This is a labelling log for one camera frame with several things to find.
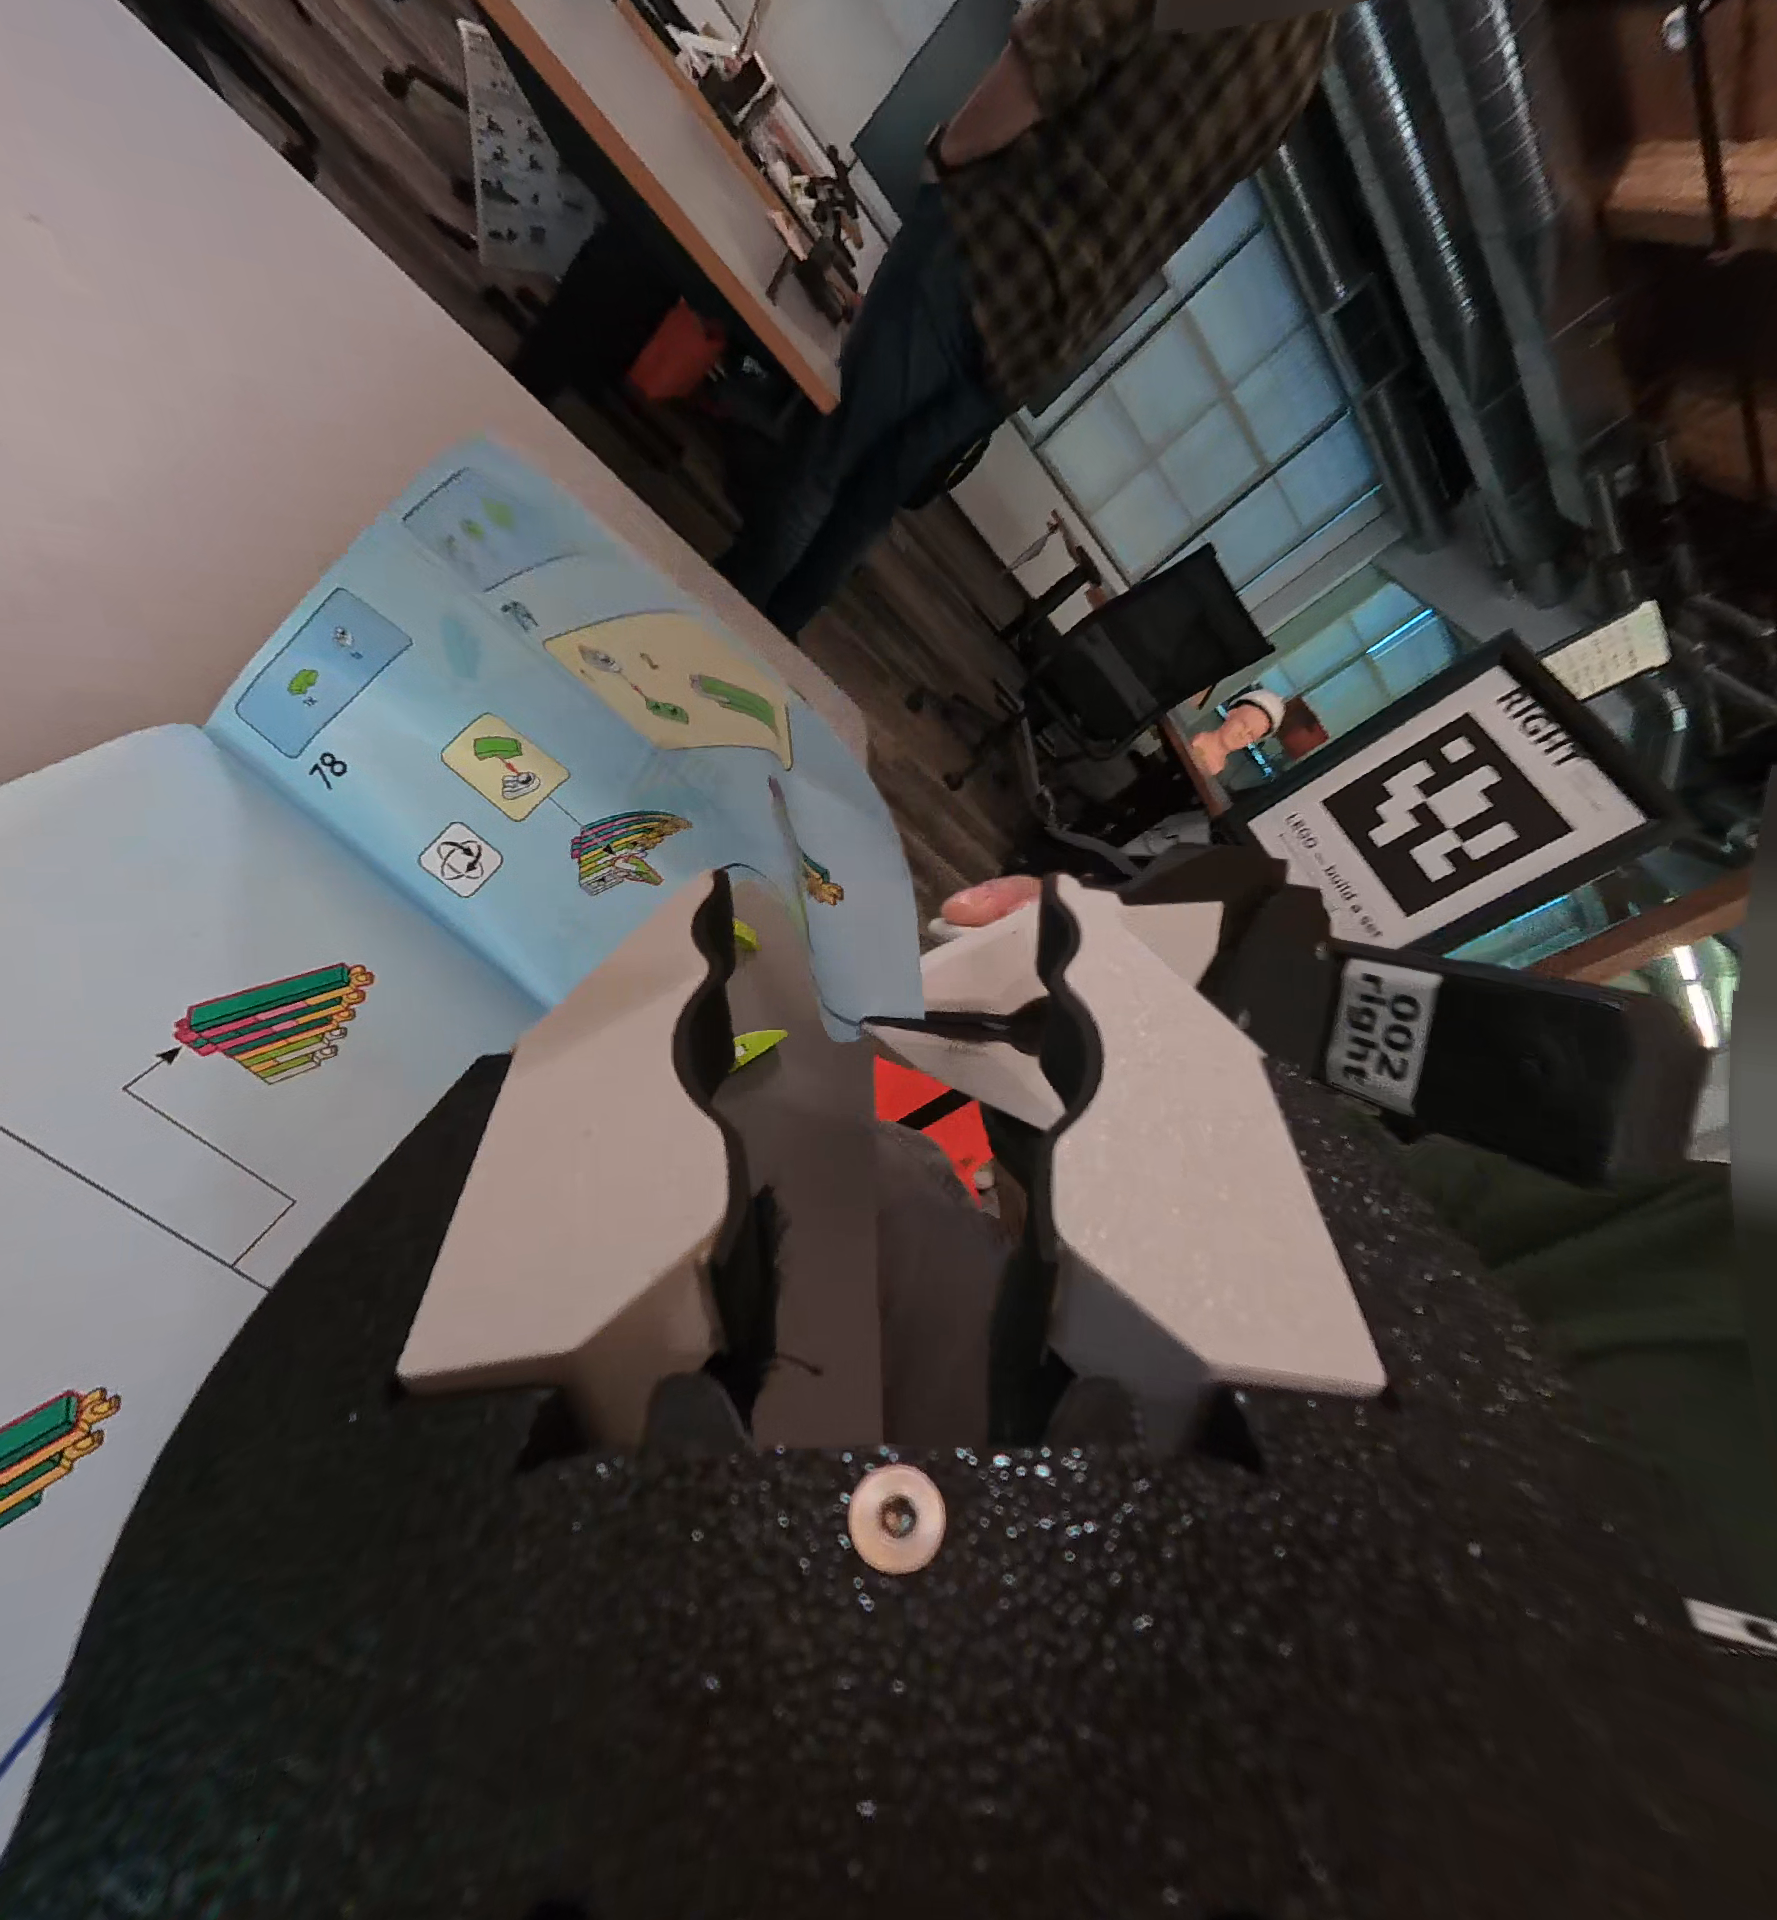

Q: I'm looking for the lego instruction booklet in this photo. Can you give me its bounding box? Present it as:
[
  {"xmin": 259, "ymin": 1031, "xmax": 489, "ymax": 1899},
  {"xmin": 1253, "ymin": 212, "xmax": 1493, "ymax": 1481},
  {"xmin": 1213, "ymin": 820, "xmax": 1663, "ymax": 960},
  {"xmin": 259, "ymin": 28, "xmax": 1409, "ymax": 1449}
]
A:
[{"xmin": 0, "ymin": 434, "xmax": 924, "ymax": 1920}]

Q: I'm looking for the person's right forearm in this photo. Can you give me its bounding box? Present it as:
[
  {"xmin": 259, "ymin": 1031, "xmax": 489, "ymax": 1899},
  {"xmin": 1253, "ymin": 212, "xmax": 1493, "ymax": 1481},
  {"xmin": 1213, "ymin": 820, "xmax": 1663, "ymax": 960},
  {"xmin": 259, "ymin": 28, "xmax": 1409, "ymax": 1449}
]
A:
[{"xmin": 1399, "ymin": 1124, "xmax": 1734, "ymax": 1351}]

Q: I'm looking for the long wooden workbench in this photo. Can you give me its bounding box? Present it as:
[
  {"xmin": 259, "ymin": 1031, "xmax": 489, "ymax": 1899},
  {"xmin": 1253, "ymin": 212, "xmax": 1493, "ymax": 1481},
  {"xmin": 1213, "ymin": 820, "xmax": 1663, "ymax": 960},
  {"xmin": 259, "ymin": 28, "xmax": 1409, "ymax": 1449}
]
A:
[{"xmin": 475, "ymin": 0, "xmax": 889, "ymax": 415}]

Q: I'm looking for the large paned window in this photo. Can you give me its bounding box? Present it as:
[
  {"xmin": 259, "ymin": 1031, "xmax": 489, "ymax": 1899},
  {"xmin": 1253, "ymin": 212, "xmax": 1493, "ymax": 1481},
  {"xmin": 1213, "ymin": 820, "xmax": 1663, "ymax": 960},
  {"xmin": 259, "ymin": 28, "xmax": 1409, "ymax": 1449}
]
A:
[{"xmin": 1034, "ymin": 185, "xmax": 1426, "ymax": 600}]

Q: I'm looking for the silver ventilation duct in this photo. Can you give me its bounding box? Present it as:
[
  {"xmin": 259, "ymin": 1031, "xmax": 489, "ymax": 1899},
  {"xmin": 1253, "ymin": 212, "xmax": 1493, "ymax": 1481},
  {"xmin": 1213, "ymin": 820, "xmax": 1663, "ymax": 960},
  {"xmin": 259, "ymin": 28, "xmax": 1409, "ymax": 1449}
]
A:
[{"xmin": 1253, "ymin": 0, "xmax": 1604, "ymax": 608}]

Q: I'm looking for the black office chair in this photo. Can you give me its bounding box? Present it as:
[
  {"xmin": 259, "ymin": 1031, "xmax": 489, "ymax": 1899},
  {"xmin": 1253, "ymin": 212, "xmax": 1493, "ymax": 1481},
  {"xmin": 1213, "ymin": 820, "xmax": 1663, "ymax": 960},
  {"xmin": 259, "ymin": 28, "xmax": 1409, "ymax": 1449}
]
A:
[{"xmin": 908, "ymin": 544, "xmax": 1273, "ymax": 795}]

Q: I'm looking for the small paper calendar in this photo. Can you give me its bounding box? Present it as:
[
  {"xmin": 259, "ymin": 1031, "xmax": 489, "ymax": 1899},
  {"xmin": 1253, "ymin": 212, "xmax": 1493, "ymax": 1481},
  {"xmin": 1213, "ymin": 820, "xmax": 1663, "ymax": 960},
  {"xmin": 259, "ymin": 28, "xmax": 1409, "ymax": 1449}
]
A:
[{"xmin": 1540, "ymin": 600, "xmax": 1670, "ymax": 704}]

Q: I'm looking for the wooden shelving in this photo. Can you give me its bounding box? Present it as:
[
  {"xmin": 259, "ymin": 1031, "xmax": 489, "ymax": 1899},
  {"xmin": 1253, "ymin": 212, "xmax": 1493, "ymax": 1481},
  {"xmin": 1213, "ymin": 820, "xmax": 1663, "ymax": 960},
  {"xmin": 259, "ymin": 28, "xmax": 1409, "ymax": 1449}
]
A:
[{"xmin": 1593, "ymin": 0, "xmax": 1777, "ymax": 635}]

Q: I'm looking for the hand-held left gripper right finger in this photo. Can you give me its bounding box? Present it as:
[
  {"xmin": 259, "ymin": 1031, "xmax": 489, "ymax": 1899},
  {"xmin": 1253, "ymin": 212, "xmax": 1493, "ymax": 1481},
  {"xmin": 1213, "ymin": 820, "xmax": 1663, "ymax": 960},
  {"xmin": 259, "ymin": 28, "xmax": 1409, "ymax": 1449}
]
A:
[{"xmin": 982, "ymin": 869, "xmax": 1392, "ymax": 1453}]

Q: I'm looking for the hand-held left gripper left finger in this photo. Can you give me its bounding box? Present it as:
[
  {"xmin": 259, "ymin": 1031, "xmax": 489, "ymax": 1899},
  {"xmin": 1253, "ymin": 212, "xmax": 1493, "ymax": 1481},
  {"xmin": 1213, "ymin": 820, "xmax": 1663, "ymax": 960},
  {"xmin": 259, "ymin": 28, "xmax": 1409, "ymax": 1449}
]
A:
[{"xmin": 396, "ymin": 869, "xmax": 789, "ymax": 1453}]

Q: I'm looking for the hanging printed sheet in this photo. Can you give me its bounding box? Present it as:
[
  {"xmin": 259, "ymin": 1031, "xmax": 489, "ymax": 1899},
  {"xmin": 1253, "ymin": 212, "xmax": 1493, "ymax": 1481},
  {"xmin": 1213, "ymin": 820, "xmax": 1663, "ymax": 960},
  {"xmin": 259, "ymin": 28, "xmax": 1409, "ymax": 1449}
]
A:
[{"xmin": 459, "ymin": 20, "xmax": 605, "ymax": 279}]

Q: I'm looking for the framed black-white tag sign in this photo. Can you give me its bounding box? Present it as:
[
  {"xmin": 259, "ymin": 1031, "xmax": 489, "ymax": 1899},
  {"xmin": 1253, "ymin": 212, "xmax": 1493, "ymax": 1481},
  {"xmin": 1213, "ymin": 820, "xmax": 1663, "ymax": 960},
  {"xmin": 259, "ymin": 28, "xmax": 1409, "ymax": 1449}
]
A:
[{"xmin": 1220, "ymin": 630, "xmax": 1685, "ymax": 961}]

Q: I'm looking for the orange bag with black strap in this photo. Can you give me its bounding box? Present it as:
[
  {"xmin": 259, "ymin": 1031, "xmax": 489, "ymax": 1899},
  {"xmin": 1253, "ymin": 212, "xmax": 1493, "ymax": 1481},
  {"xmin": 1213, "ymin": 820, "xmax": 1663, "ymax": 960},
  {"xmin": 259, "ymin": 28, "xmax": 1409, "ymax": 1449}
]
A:
[{"xmin": 870, "ymin": 1056, "xmax": 999, "ymax": 1203}]

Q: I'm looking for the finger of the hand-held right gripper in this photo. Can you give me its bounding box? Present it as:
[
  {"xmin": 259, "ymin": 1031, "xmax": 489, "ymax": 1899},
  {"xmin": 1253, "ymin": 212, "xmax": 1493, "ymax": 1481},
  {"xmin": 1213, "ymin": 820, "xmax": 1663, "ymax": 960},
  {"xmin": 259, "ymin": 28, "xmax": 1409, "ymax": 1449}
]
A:
[
  {"xmin": 854, "ymin": 918, "xmax": 1050, "ymax": 1036},
  {"xmin": 860, "ymin": 1027, "xmax": 1076, "ymax": 1135}
]

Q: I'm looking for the orange plastic bin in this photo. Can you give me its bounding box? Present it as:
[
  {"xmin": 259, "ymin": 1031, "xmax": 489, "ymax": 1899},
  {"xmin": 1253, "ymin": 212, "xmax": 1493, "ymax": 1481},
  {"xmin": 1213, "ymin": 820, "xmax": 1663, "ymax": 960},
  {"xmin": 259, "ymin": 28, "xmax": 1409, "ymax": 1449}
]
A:
[{"xmin": 625, "ymin": 301, "xmax": 724, "ymax": 406}]

